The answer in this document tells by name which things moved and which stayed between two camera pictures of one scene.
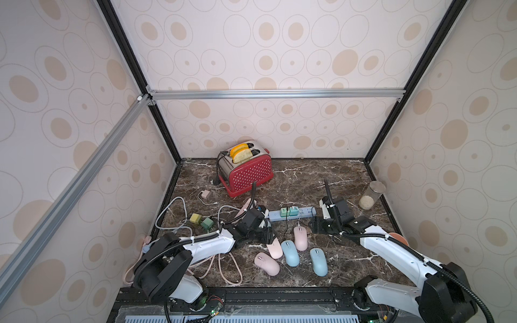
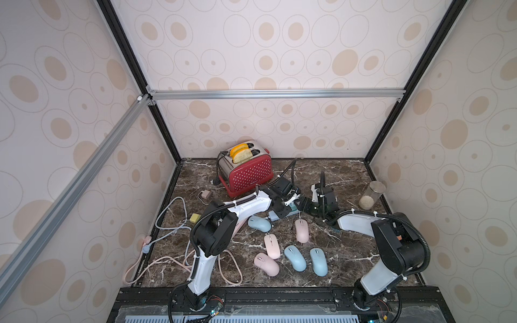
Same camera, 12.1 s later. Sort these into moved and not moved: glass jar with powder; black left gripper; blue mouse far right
Moved: black left gripper
Not moved: blue mouse far right; glass jar with powder
